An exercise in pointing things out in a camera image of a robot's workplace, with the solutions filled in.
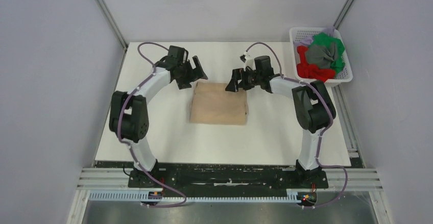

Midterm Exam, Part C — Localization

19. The lilac t shirt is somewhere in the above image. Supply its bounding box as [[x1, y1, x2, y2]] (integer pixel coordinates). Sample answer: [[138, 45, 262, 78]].
[[290, 26, 335, 46]]

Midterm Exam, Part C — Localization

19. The red t shirt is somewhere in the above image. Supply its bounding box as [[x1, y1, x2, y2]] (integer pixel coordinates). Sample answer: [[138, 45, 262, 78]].
[[296, 45, 336, 82]]

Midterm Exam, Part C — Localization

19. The green t shirt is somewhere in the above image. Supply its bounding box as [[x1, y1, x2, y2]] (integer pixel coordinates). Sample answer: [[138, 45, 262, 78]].
[[312, 33, 345, 74]]

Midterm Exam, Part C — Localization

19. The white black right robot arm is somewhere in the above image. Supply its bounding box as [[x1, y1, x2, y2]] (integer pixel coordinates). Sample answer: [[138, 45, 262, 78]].
[[225, 54, 336, 187]]

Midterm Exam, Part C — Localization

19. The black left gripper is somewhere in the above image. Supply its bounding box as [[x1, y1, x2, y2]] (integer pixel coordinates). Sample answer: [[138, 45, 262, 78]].
[[176, 56, 208, 90]]

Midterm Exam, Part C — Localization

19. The grey t shirt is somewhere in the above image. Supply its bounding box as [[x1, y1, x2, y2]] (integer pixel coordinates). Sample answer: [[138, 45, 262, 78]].
[[305, 45, 334, 69]]

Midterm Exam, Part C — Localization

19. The white plastic laundry basket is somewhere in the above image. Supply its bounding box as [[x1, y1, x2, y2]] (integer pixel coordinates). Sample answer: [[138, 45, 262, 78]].
[[289, 27, 353, 87]]

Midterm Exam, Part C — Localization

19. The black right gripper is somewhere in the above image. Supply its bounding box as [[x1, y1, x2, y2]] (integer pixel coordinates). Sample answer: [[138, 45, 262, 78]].
[[226, 67, 263, 92]]

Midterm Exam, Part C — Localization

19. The aluminium frame rail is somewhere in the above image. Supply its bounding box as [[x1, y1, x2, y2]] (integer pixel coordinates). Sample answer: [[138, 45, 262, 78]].
[[77, 168, 383, 192]]

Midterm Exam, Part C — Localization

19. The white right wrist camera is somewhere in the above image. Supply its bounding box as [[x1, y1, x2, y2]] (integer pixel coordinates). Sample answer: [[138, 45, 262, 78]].
[[239, 51, 254, 70]]

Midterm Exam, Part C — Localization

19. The white slotted cable duct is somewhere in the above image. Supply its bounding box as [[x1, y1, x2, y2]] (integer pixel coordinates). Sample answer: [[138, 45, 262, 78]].
[[88, 189, 302, 203]]

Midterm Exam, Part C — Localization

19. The beige t shirt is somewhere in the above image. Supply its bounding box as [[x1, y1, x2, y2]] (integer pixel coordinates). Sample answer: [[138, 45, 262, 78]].
[[189, 82, 249, 126]]

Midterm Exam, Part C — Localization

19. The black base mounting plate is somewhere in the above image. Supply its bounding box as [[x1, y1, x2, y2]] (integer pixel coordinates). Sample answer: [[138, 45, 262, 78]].
[[95, 160, 365, 198]]

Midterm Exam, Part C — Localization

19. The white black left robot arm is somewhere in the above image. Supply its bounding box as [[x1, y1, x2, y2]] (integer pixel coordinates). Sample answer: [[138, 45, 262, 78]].
[[109, 45, 208, 187]]

